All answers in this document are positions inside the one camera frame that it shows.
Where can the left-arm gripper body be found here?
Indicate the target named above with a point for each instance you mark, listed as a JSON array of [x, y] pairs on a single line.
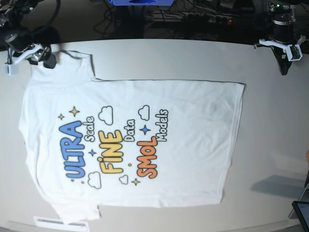
[[283, 32]]

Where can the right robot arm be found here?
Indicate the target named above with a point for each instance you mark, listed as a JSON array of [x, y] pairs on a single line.
[[11, 15]]

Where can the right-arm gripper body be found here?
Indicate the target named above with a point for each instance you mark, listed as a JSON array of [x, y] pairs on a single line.
[[21, 47]]

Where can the blue camera stand base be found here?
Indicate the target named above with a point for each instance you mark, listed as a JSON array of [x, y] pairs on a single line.
[[141, 2]]

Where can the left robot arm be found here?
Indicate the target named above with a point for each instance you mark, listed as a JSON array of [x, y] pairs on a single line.
[[280, 11]]

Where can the white printed T-shirt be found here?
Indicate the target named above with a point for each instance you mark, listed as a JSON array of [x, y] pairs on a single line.
[[134, 143]]

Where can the white paper label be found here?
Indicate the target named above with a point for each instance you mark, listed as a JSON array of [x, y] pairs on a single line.
[[57, 224]]

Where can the black tablet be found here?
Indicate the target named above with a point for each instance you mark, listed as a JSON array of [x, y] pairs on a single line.
[[302, 211]]

